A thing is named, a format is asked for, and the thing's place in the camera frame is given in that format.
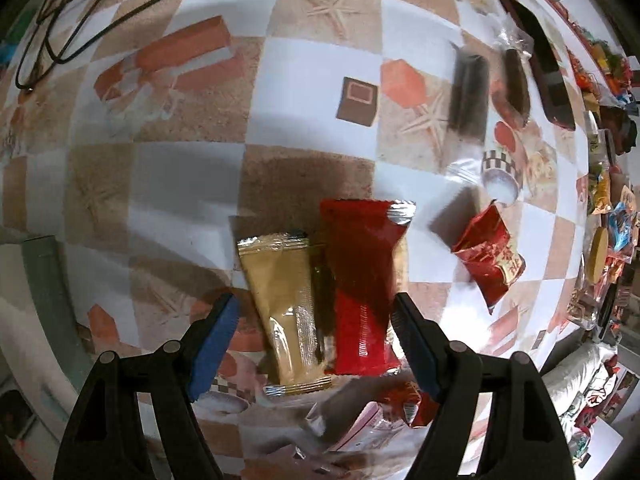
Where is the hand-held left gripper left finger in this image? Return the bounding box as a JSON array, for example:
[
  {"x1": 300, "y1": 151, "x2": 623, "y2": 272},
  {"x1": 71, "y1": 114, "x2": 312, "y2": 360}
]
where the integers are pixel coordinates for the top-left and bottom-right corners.
[{"x1": 52, "y1": 292, "x2": 240, "y2": 480}]

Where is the dark maroon bag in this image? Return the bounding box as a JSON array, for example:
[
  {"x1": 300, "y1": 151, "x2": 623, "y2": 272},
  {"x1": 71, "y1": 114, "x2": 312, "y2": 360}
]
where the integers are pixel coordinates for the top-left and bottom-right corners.
[{"x1": 597, "y1": 105, "x2": 638, "y2": 156}]

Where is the white folded cloth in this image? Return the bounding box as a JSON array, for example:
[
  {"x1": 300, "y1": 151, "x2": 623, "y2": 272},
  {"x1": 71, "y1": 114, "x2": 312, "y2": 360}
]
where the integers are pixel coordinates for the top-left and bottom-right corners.
[{"x1": 542, "y1": 342, "x2": 621, "y2": 431}]

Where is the large red snack packet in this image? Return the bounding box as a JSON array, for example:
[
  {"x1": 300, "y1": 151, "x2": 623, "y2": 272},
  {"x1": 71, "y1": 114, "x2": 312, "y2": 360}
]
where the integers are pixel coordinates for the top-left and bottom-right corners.
[{"x1": 319, "y1": 198, "x2": 417, "y2": 377}]

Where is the pink snack packet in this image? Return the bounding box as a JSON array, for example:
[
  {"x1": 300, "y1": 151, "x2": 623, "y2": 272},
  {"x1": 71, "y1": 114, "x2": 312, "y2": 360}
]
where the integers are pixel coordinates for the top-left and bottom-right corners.
[{"x1": 300, "y1": 400, "x2": 416, "y2": 461}]

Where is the crumpled red snack packet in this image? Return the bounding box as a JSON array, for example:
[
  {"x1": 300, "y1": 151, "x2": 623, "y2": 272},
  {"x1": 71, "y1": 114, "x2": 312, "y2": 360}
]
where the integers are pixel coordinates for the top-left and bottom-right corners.
[{"x1": 451, "y1": 200, "x2": 527, "y2": 315}]

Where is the gold snack packet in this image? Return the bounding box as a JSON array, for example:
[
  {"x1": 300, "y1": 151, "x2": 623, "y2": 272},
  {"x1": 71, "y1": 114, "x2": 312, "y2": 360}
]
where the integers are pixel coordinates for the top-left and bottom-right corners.
[{"x1": 236, "y1": 230, "x2": 333, "y2": 397}]

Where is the clear container with green rim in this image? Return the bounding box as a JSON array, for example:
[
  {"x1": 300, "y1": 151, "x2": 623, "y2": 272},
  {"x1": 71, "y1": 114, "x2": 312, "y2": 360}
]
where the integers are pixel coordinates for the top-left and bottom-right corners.
[{"x1": 0, "y1": 230, "x2": 96, "y2": 480}]

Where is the dark roll in clear packet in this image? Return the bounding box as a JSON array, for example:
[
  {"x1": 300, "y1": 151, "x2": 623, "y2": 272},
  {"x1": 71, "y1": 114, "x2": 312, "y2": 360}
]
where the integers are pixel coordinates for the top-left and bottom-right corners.
[{"x1": 444, "y1": 42, "x2": 493, "y2": 146}]

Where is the black cable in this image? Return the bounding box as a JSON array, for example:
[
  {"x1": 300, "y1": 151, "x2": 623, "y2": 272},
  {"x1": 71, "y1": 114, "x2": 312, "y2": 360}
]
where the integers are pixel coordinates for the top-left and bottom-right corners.
[
  {"x1": 45, "y1": 0, "x2": 221, "y2": 65},
  {"x1": 15, "y1": 0, "x2": 141, "y2": 92}
]

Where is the pile of colourful snack packets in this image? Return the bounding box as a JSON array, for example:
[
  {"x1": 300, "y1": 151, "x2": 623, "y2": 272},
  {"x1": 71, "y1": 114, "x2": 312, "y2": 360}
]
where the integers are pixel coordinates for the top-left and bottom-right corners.
[{"x1": 565, "y1": 25, "x2": 640, "y2": 321}]

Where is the green plastic object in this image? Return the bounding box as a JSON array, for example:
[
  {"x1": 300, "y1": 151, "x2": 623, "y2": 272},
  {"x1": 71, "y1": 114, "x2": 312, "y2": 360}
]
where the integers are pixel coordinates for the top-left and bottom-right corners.
[{"x1": 5, "y1": 7, "x2": 38, "y2": 43}]

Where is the dark long box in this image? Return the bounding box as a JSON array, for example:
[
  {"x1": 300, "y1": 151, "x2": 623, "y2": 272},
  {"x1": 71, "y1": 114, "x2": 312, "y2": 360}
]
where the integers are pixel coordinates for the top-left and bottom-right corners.
[{"x1": 497, "y1": 0, "x2": 577, "y2": 131}]

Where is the small red snack packet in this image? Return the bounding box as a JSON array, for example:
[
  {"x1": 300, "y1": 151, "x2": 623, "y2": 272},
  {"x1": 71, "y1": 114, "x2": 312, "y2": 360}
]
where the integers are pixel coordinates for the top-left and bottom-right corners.
[{"x1": 380, "y1": 380, "x2": 441, "y2": 428}]

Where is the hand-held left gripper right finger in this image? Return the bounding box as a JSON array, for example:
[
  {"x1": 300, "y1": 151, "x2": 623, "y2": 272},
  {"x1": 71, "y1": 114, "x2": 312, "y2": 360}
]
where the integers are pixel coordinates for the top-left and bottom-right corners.
[{"x1": 391, "y1": 292, "x2": 576, "y2": 480}]

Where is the jar with yellow lid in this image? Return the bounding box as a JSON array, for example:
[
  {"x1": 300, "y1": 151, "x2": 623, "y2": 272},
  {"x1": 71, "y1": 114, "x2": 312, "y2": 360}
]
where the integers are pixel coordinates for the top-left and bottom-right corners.
[{"x1": 586, "y1": 226, "x2": 612, "y2": 286}]

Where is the brown bar in clear packet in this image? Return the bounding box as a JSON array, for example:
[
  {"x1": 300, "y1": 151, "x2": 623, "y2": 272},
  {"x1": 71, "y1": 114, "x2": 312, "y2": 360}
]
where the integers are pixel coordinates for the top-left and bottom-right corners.
[{"x1": 490, "y1": 20, "x2": 533, "y2": 128}]

